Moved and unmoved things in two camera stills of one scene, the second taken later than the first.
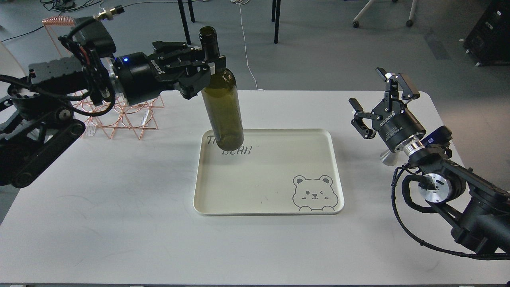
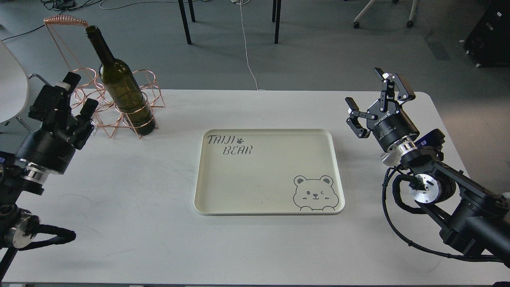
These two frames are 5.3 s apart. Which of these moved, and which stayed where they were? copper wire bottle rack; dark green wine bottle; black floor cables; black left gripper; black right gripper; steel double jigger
Moved: black left gripper; dark green wine bottle
Stayed: black floor cables; copper wire bottle rack; black right gripper; steel double jigger
